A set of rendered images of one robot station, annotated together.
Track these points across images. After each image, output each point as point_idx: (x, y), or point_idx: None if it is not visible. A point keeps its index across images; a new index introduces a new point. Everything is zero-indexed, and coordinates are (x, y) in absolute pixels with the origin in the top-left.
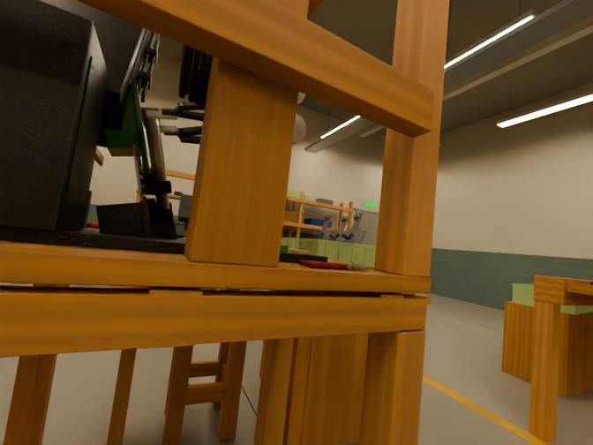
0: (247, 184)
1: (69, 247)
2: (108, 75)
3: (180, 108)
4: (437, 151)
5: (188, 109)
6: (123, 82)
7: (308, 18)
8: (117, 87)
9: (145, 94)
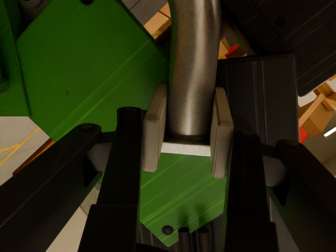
0: None
1: None
2: (311, 82)
3: (289, 140)
4: None
5: (293, 161)
6: (296, 105)
7: None
8: (296, 70)
9: (206, 240)
